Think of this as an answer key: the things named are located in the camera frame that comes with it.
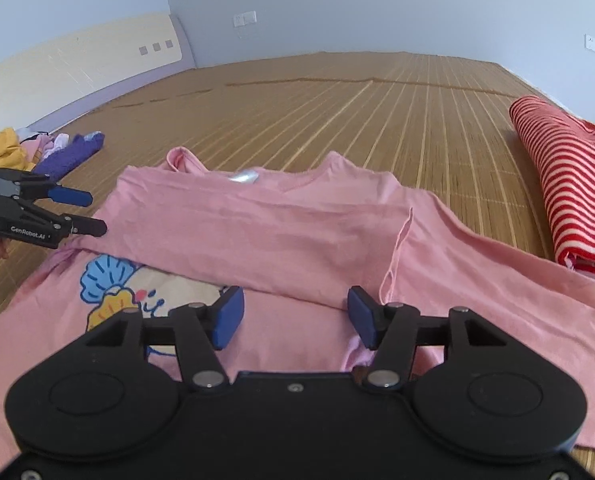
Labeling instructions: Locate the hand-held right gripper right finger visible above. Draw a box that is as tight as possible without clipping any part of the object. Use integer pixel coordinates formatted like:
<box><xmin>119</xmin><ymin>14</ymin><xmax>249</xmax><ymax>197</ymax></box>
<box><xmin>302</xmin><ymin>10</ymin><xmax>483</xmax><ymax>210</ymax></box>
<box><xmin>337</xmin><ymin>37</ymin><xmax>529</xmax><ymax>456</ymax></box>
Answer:
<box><xmin>348</xmin><ymin>286</ymin><xmax>508</xmax><ymax>390</ymax></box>

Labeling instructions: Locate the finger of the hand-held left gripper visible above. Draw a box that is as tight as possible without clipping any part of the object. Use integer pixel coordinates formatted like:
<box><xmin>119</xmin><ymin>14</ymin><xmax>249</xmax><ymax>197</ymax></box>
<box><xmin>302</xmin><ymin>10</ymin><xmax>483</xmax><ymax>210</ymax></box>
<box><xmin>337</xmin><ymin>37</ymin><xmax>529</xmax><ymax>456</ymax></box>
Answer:
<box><xmin>0</xmin><ymin>195</ymin><xmax>108</xmax><ymax>250</ymax></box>
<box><xmin>0</xmin><ymin>169</ymin><xmax>93</xmax><ymax>207</ymax></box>

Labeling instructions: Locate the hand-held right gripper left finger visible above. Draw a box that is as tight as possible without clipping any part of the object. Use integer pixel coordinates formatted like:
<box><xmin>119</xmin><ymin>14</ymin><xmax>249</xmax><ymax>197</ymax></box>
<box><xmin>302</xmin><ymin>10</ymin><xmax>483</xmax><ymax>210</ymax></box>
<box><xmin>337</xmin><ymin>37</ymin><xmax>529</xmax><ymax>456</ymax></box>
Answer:
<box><xmin>86</xmin><ymin>285</ymin><xmax>246</xmax><ymax>391</ymax></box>

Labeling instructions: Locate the pink printed sweatshirt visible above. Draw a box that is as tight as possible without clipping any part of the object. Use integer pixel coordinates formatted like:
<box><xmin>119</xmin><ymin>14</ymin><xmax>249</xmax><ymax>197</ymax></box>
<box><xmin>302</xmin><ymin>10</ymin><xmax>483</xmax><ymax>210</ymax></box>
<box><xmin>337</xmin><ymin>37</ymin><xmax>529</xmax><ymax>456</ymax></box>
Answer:
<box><xmin>0</xmin><ymin>147</ymin><xmax>595</xmax><ymax>466</ymax></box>

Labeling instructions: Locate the yellow garment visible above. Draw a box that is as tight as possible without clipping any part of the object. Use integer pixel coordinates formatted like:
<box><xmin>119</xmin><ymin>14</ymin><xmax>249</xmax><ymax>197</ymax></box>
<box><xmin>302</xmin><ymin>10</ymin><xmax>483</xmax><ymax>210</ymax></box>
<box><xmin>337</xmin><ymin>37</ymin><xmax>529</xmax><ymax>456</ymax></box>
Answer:
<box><xmin>0</xmin><ymin>127</ymin><xmax>38</xmax><ymax>172</ymax></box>

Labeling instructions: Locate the purple garment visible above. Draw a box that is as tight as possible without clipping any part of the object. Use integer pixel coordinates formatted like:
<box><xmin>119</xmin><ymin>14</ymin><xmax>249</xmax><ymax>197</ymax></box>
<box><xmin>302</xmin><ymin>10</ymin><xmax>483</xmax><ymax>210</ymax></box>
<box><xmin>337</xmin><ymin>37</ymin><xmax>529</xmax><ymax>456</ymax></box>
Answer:
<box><xmin>32</xmin><ymin>131</ymin><xmax>104</xmax><ymax>178</ymax></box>

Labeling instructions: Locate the light pink garment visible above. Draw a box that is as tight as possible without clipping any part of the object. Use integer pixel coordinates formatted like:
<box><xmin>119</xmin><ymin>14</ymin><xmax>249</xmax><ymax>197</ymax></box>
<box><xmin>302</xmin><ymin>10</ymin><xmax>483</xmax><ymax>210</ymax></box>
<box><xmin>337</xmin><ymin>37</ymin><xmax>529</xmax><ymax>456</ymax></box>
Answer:
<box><xmin>20</xmin><ymin>132</ymin><xmax>53</xmax><ymax>163</ymax></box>

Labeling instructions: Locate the white garment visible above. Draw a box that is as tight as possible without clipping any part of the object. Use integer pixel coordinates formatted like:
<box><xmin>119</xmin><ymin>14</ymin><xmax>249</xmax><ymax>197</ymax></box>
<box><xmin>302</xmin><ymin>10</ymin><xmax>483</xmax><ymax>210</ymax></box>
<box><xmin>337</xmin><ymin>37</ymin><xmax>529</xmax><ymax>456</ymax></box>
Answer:
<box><xmin>45</xmin><ymin>132</ymin><xmax>71</xmax><ymax>157</ymax></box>

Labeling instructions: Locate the cream headboard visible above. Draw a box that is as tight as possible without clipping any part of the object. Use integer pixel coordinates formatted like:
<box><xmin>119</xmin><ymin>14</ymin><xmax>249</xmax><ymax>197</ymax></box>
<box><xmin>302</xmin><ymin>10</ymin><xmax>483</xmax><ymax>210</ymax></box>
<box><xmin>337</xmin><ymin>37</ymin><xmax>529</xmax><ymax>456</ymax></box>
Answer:
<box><xmin>0</xmin><ymin>12</ymin><xmax>198</xmax><ymax>133</ymax></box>

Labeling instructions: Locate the bamboo mat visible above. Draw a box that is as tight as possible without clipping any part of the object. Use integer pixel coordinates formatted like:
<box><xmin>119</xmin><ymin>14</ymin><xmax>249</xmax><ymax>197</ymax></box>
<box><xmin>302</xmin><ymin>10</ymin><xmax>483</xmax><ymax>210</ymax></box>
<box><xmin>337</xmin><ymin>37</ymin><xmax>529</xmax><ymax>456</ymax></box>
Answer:
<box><xmin>0</xmin><ymin>50</ymin><xmax>595</xmax><ymax>480</ymax></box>

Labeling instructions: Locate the red striped folded cloth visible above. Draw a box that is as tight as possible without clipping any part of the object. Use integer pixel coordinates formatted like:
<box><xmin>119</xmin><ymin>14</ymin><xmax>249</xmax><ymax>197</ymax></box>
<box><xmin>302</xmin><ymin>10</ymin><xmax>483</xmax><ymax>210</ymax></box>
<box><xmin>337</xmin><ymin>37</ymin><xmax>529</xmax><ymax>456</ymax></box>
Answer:
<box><xmin>508</xmin><ymin>95</ymin><xmax>595</xmax><ymax>286</ymax></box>

